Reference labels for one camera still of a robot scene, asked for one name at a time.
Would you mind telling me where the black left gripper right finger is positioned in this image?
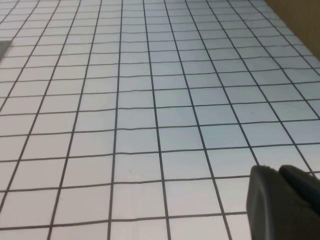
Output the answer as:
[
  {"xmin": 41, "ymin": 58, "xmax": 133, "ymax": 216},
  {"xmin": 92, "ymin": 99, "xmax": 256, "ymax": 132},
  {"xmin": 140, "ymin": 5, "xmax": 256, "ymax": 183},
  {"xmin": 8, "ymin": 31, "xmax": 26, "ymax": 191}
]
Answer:
[{"xmin": 278, "ymin": 164, "xmax": 320, "ymax": 215}]

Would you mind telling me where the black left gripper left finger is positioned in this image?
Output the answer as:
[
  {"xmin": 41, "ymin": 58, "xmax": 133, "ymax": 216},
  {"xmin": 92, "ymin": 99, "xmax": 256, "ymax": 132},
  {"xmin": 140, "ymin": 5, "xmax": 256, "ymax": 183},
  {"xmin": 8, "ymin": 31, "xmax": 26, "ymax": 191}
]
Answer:
[{"xmin": 245, "ymin": 164, "xmax": 320, "ymax": 240}]

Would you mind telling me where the brown cardboard box shell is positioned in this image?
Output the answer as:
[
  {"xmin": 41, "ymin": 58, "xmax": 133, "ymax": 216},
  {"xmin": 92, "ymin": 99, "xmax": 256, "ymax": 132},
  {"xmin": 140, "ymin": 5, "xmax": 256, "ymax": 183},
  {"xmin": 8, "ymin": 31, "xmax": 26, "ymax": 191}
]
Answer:
[{"xmin": 264, "ymin": 0, "xmax": 320, "ymax": 63}]

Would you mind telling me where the white grid tablecloth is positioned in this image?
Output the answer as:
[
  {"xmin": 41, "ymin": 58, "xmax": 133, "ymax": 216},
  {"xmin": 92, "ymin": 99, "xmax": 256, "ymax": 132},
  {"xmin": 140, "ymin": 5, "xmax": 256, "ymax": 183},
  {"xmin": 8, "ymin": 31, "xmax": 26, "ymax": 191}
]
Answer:
[{"xmin": 0, "ymin": 0, "xmax": 320, "ymax": 240}]

